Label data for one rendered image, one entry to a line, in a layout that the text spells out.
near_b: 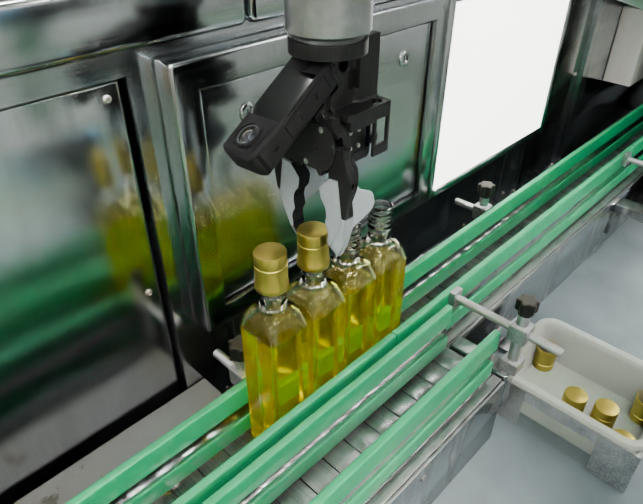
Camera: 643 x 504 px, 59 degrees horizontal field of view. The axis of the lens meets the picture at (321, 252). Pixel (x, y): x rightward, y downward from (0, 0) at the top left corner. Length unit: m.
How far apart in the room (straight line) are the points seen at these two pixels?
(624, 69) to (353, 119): 1.22
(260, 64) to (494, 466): 0.64
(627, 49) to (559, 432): 1.03
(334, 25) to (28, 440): 0.55
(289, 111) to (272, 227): 0.28
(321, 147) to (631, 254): 1.03
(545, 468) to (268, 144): 0.65
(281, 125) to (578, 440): 0.65
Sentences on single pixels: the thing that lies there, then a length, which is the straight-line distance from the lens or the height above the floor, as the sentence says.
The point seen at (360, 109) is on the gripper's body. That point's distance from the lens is 0.54.
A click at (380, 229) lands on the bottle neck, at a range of 0.68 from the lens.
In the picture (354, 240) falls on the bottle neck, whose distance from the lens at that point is 0.64.
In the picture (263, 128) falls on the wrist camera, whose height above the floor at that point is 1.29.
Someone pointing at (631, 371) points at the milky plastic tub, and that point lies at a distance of 1.03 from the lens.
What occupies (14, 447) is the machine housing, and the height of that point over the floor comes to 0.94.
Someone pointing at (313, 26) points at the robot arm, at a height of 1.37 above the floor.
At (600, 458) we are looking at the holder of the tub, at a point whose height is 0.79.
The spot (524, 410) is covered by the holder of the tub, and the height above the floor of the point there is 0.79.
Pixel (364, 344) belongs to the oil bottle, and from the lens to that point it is 0.74.
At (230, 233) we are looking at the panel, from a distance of 0.70.
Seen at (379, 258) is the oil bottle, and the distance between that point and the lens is 0.69.
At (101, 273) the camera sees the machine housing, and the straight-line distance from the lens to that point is 0.67.
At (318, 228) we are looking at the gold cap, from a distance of 0.60.
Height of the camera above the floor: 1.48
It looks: 35 degrees down
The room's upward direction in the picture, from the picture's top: straight up
